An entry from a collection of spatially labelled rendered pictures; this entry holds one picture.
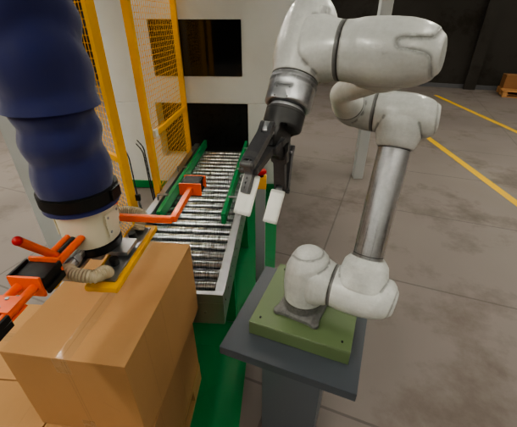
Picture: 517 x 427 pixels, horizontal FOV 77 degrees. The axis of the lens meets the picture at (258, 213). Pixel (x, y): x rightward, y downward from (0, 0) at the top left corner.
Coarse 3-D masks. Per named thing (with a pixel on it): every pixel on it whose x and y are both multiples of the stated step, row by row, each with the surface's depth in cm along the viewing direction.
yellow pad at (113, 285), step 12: (132, 228) 121; (144, 228) 121; (156, 228) 123; (144, 240) 115; (132, 252) 108; (108, 264) 103; (120, 264) 103; (132, 264) 105; (120, 276) 99; (96, 288) 95; (108, 288) 95
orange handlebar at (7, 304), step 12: (180, 204) 113; (120, 216) 106; (132, 216) 106; (144, 216) 106; (156, 216) 106; (168, 216) 106; (60, 240) 95; (84, 240) 98; (72, 252) 92; (12, 288) 78; (36, 288) 79; (0, 300) 74; (12, 300) 74; (24, 300) 75; (0, 312) 71; (12, 312) 72
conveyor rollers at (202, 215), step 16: (208, 160) 336; (224, 160) 342; (208, 176) 304; (224, 176) 303; (240, 176) 302; (208, 192) 274; (224, 192) 274; (192, 208) 250; (208, 208) 250; (160, 224) 236; (176, 224) 235; (192, 224) 234; (208, 224) 233; (160, 240) 221; (176, 240) 220; (192, 240) 219; (208, 240) 218; (224, 240) 217; (192, 256) 203; (208, 256) 202; (208, 272) 187; (208, 288) 179
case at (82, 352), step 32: (160, 256) 137; (64, 288) 120; (128, 288) 120; (160, 288) 120; (192, 288) 152; (32, 320) 107; (64, 320) 107; (96, 320) 107; (128, 320) 107; (160, 320) 117; (192, 320) 156; (0, 352) 98; (32, 352) 97; (64, 352) 97; (96, 352) 97; (128, 352) 97; (160, 352) 119; (32, 384) 105; (64, 384) 102; (96, 384) 100; (128, 384) 97; (160, 384) 121; (64, 416) 113; (96, 416) 110; (128, 416) 107
